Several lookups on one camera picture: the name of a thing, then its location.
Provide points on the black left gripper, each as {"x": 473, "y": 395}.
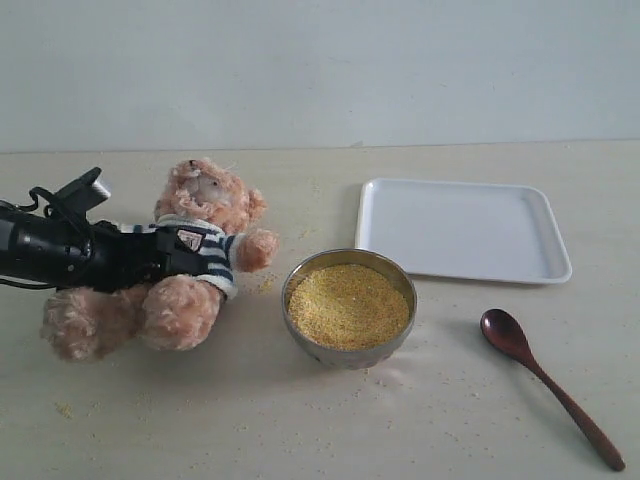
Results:
{"x": 40, "y": 253}

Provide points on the tan teddy bear striped shirt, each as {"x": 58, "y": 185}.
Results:
{"x": 177, "y": 312}

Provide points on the dark red wooden spoon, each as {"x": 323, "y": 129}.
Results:
{"x": 506, "y": 335}

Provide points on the steel bowl of millet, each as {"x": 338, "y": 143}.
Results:
{"x": 348, "y": 308}

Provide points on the white rectangular plastic tray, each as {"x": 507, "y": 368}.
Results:
{"x": 468, "y": 231}

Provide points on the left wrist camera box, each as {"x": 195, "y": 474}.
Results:
{"x": 84, "y": 193}

